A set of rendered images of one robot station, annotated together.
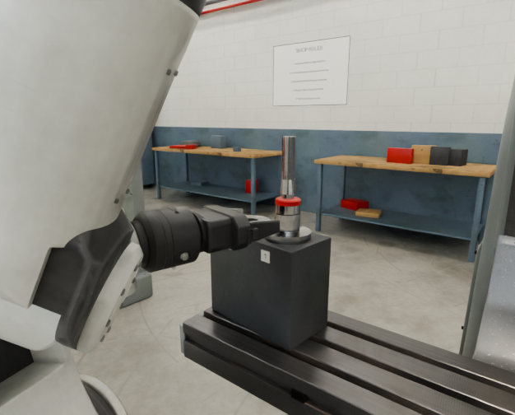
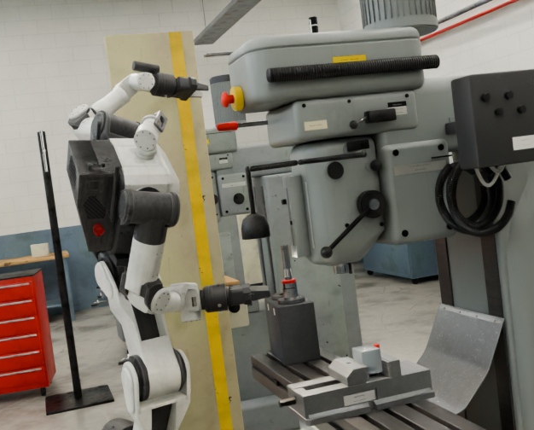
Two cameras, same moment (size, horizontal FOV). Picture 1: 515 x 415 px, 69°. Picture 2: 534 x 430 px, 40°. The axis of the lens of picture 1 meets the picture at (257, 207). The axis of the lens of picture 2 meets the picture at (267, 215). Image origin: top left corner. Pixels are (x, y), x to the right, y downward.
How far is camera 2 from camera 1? 1.92 m
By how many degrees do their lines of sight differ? 36
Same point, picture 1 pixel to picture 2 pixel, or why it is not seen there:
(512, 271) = (438, 328)
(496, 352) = not seen: hidden behind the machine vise
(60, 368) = (164, 336)
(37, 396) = (155, 341)
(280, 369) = (271, 369)
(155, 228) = (206, 292)
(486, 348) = not seen: hidden behind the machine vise
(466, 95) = not seen: outside the picture
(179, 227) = (216, 292)
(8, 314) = (139, 301)
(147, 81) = (152, 257)
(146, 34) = (150, 251)
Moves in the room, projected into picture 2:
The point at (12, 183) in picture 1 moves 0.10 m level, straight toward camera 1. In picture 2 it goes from (135, 274) to (128, 279)
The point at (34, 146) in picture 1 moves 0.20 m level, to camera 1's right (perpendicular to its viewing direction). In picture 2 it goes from (137, 268) to (192, 266)
